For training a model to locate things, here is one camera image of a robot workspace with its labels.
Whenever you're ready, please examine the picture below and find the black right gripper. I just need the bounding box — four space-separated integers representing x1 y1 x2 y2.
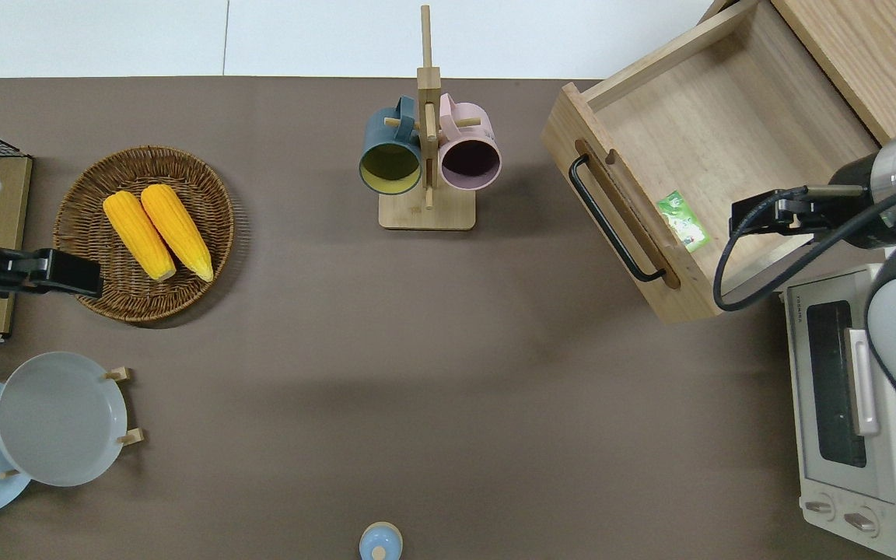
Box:
730 189 834 237

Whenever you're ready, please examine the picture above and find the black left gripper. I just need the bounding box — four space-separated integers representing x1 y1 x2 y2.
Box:
0 249 103 300

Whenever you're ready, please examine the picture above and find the wooden drawer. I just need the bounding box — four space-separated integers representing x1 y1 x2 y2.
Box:
540 0 880 324

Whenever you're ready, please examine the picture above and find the black drawer handle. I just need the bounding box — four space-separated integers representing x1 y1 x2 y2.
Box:
569 154 668 283

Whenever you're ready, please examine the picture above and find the yellow corn cob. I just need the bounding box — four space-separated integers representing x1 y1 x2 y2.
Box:
103 191 177 282
141 184 215 283

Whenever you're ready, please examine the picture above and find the green tea packet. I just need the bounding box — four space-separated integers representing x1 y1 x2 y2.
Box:
656 191 711 254

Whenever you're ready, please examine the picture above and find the brown wicker basket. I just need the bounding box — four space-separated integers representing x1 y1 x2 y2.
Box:
54 145 236 324

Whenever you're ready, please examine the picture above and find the grey plate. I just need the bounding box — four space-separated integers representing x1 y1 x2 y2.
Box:
0 352 128 488

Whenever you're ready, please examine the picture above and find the wooden plate rack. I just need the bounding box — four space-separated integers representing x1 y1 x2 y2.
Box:
0 366 145 480

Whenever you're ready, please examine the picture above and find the light wooden cabinet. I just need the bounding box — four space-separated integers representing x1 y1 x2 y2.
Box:
697 0 896 146

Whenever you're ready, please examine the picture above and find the pink mug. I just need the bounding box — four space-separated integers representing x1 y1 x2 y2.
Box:
438 93 502 191

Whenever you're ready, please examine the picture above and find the white toaster oven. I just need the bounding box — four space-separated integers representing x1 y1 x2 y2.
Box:
781 263 896 560

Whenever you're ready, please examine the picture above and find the wooden mug rack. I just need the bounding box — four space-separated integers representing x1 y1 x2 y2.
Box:
378 5 477 231

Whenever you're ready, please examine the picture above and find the dark blue mug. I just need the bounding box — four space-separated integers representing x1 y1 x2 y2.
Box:
359 96 423 196

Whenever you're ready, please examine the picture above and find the brown table mat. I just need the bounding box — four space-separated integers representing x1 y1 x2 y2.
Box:
0 76 884 560

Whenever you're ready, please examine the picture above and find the blue call bell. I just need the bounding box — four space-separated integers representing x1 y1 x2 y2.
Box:
359 522 404 560

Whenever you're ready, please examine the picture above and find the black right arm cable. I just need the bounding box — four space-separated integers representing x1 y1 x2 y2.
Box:
713 173 896 312

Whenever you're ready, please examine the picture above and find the silver oven door handle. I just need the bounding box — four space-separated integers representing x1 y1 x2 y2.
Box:
845 327 882 437

